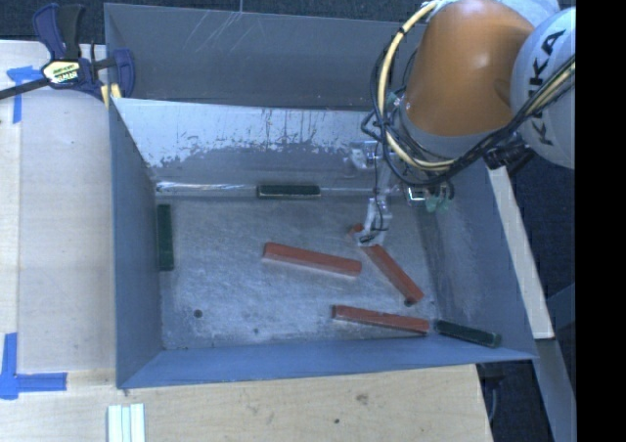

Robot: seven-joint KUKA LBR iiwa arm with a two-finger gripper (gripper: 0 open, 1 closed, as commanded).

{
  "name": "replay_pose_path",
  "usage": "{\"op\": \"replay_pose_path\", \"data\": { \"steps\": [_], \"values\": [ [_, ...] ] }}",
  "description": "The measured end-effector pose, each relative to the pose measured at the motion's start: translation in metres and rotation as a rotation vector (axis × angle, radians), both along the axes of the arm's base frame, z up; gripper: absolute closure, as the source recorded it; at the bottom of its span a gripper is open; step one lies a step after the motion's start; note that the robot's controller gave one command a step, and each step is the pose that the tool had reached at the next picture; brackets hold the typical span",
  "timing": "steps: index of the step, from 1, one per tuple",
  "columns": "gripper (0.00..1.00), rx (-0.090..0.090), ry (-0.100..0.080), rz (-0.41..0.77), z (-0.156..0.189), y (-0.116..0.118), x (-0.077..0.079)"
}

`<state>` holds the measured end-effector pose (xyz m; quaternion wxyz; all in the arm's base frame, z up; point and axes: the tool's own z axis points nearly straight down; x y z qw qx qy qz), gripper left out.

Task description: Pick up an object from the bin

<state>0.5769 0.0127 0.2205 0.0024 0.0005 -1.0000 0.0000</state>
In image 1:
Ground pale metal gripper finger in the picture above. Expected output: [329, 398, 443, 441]
[374, 199, 393, 237]
[359, 199, 380, 245]

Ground red-brown flat block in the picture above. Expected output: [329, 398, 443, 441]
[260, 241, 364, 280]
[348, 223, 425, 307]
[331, 303, 431, 335]

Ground dark green flat block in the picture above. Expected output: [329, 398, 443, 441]
[433, 318, 503, 349]
[256, 183, 322, 199]
[156, 202, 176, 272]

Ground grey metal bin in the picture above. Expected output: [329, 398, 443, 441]
[103, 2, 541, 390]

